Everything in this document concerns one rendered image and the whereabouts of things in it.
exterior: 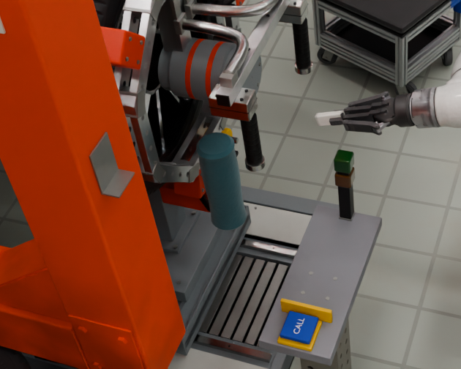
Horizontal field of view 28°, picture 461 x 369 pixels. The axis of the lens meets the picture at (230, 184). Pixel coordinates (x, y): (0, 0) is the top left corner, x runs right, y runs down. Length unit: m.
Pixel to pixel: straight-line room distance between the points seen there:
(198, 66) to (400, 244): 1.04
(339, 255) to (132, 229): 0.70
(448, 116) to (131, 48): 0.71
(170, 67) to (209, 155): 0.22
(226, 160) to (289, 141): 1.08
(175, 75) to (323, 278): 0.59
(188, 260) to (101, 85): 1.15
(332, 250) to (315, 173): 0.84
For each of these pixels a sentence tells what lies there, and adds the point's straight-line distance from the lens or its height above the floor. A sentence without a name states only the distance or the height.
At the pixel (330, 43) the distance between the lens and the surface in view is 3.34.
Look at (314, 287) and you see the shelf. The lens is 2.17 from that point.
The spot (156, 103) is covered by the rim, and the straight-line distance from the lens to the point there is 2.24.
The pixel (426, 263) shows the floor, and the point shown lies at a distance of 2.79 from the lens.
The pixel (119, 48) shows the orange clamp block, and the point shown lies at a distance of 1.83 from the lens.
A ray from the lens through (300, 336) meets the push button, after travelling 2.06.
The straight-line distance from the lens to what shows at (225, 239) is 2.70.
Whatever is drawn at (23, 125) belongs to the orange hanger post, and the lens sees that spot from 1.46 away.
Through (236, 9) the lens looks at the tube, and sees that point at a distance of 2.03.
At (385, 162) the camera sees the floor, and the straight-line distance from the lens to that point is 3.07.
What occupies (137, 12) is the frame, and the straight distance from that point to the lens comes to 1.93.
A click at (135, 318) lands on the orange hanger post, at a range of 1.78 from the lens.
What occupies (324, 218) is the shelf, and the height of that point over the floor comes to 0.45.
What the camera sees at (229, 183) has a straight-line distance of 2.15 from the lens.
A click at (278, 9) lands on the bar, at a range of 2.07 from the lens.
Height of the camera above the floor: 2.17
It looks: 45 degrees down
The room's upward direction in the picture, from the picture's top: 10 degrees counter-clockwise
